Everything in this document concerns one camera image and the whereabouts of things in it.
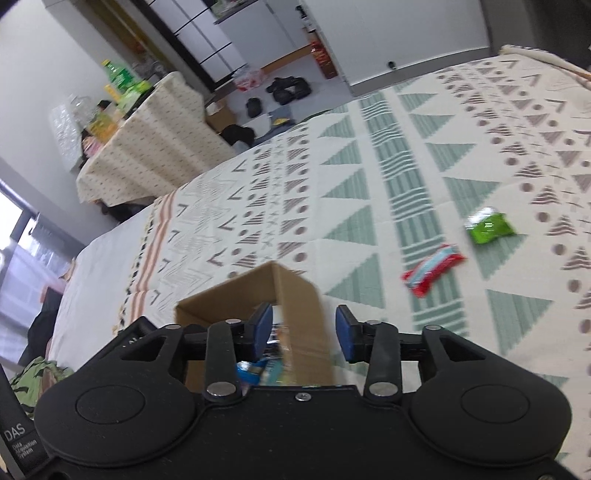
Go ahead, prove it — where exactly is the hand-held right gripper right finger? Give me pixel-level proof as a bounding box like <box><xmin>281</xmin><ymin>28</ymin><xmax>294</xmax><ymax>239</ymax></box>
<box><xmin>335</xmin><ymin>305</ymin><xmax>525</xmax><ymax>400</ymax></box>

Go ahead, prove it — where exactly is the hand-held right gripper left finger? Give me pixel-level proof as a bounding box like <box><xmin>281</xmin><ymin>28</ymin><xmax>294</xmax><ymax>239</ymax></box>
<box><xmin>81</xmin><ymin>302</ymin><xmax>274</xmax><ymax>401</ymax></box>

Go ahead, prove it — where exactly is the brown cardboard box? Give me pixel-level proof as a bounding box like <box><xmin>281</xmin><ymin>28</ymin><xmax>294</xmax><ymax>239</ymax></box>
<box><xmin>175</xmin><ymin>261</ymin><xmax>335</xmax><ymax>387</ymax></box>

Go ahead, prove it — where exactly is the light blue snack packet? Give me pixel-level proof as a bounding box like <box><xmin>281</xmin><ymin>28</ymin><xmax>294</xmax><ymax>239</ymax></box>
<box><xmin>265</xmin><ymin>360</ymin><xmax>289</xmax><ymax>385</ymax></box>

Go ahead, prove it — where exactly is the camouflage cloth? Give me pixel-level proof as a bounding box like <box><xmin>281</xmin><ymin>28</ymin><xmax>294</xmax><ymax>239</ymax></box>
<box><xmin>9</xmin><ymin>357</ymin><xmax>75</xmax><ymax>418</ymax></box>

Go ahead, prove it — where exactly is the red snack packet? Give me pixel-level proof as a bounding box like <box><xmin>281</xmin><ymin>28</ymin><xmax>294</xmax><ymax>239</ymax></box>
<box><xmin>401</xmin><ymin>244</ymin><xmax>465</xmax><ymax>298</ymax></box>

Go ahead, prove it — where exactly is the dark cloth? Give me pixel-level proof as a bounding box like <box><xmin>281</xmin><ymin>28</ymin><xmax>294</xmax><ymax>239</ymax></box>
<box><xmin>28</xmin><ymin>288</ymin><xmax>63</xmax><ymax>365</ymax></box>

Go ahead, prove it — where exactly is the white bed sheet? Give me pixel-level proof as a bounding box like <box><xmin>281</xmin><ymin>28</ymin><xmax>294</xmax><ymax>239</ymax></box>
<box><xmin>46</xmin><ymin>194</ymin><xmax>160</xmax><ymax>370</ymax></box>

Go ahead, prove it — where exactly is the bright green snack packet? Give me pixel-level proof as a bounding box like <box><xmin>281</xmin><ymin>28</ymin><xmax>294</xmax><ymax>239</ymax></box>
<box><xmin>464</xmin><ymin>208</ymin><xmax>515</xmax><ymax>245</ymax></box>

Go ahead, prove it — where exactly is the patterned blanket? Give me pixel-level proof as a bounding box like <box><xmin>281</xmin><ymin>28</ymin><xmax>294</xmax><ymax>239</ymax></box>
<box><xmin>113</xmin><ymin>44</ymin><xmax>591</xmax><ymax>480</ymax></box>

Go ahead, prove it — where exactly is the black bag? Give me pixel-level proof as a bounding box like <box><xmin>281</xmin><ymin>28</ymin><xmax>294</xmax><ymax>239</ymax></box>
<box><xmin>222</xmin><ymin>124</ymin><xmax>257</xmax><ymax>149</ymax></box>

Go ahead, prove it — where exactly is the window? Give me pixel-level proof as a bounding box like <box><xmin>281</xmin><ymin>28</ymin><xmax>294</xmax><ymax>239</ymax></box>
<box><xmin>0</xmin><ymin>185</ymin><xmax>40</xmax><ymax>301</ymax></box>

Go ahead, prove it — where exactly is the table with dotted tablecloth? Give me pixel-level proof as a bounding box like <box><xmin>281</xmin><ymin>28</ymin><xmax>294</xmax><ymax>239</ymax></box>
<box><xmin>76</xmin><ymin>71</ymin><xmax>236</xmax><ymax>206</ymax></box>

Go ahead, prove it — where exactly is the small cardboard carton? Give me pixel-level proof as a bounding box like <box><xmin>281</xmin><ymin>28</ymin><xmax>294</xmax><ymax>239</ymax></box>
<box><xmin>205</xmin><ymin>99</ymin><xmax>238</xmax><ymax>134</ymax></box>

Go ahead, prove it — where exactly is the pair of black shoes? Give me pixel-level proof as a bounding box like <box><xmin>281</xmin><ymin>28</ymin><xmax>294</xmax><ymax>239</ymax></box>
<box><xmin>267</xmin><ymin>76</ymin><xmax>312</xmax><ymax>102</ymax></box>

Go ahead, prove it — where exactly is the red and white plastic bag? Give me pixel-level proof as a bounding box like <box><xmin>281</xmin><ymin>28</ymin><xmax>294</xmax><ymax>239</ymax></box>
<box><xmin>232</xmin><ymin>65</ymin><xmax>266</xmax><ymax>93</ymax></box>

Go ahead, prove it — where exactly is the yellow drink bottle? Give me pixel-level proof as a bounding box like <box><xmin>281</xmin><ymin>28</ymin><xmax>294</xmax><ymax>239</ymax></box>
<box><xmin>90</xmin><ymin>113</ymin><xmax>118</xmax><ymax>139</ymax></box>

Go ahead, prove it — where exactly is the light green bottle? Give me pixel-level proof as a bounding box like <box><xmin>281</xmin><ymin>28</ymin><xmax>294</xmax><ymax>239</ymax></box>
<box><xmin>121</xmin><ymin>80</ymin><xmax>153</xmax><ymax>104</ymax></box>

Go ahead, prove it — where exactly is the red box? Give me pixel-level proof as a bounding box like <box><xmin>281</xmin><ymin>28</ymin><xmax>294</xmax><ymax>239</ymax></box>
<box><xmin>310</xmin><ymin>41</ymin><xmax>338</xmax><ymax>80</ymax></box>

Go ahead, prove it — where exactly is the clear plastic bag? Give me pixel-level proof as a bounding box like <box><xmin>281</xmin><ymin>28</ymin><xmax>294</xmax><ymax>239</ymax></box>
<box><xmin>48</xmin><ymin>104</ymin><xmax>84</xmax><ymax>174</ymax></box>

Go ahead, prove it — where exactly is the green soda bottle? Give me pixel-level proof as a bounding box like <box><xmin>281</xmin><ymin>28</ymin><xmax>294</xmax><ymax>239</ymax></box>
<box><xmin>102</xmin><ymin>58</ymin><xmax>151</xmax><ymax>93</ymax></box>

